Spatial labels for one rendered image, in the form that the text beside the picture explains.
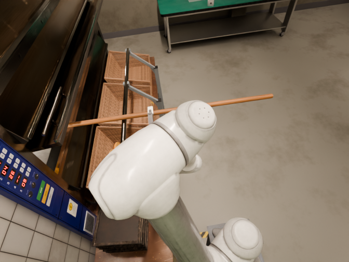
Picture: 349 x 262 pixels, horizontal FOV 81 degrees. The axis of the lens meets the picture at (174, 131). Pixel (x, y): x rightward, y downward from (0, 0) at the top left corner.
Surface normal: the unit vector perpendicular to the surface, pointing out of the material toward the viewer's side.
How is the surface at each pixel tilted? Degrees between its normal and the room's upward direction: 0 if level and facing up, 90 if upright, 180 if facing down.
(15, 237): 90
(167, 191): 73
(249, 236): 6
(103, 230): 0
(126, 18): 90
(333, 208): 0
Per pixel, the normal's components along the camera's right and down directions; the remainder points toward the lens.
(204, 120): 0.37, -0.46
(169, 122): -0.23, -0.62
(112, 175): -0.15, -0.36
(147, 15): 0.15, 0.77
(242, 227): 0.00, -0.67
